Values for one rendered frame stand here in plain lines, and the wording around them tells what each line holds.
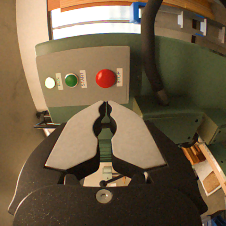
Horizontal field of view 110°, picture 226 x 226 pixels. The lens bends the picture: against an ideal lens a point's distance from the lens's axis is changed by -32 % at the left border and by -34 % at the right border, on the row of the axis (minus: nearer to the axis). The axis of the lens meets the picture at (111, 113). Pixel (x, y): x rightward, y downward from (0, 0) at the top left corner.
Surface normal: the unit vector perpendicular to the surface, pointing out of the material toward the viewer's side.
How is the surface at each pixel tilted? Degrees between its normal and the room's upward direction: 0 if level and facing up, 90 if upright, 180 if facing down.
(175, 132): 90
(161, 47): 90
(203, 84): 90
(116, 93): 90
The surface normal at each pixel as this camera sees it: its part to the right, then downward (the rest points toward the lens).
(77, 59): 0.04, 0.54
